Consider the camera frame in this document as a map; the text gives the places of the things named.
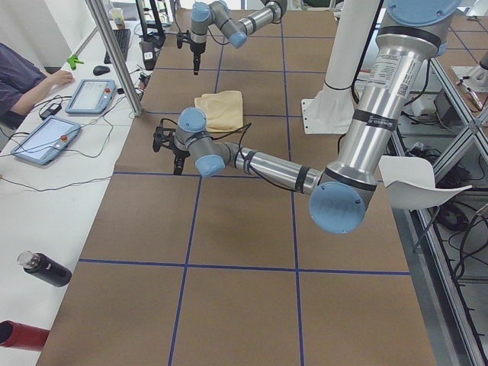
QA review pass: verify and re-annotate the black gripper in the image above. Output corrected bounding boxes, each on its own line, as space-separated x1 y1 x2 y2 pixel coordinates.
172 143 191 175
190 41 206 75

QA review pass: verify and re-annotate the beige long-sleeve printed shirt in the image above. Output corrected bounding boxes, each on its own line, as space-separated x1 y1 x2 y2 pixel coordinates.
194 91 243 133

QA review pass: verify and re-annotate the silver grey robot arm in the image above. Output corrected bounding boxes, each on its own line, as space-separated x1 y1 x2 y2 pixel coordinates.
188 0 287 75
169 1 458 234

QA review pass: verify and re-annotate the black keyboard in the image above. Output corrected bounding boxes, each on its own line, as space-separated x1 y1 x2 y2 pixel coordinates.
113 28 131 62

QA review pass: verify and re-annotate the black computer mouse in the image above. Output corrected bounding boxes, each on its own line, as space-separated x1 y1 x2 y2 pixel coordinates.
92 65 111 76

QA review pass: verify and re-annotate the blue teach pendant far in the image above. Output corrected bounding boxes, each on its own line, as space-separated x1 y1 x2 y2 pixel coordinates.
65 79 117 115

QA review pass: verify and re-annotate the blue teach pendant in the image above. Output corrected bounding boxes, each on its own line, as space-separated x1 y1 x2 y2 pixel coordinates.
65 79 117 115
11 116 82 165

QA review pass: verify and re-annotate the green plastic clamp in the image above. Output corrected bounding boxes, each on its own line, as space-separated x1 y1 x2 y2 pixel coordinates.
66 54 84 71

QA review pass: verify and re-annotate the blue teach pendant near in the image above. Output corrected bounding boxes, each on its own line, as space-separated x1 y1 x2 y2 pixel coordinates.
11 116 82 165

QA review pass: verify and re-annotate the black insulated bottle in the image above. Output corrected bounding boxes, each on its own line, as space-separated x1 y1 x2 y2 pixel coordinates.
17 251 72 287

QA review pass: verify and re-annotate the seated person in grey shirt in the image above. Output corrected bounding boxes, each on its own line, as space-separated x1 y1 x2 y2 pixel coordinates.
1 43 74 130

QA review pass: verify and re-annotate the white plastic chair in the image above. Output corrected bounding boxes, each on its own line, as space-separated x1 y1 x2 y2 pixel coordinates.
379 156 472 210

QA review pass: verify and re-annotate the red cylinder bottle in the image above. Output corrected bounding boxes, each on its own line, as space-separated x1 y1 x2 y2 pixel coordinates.
1 320 50 352

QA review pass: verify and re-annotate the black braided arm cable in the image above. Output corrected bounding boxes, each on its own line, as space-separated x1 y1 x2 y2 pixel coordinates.
207 121 313 191

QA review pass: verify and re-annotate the grey aluminium frame post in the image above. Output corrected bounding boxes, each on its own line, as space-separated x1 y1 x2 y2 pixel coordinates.
85 0 143 116

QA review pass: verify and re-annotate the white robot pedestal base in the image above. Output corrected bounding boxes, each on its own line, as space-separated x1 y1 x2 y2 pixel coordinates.
301 0 383 134

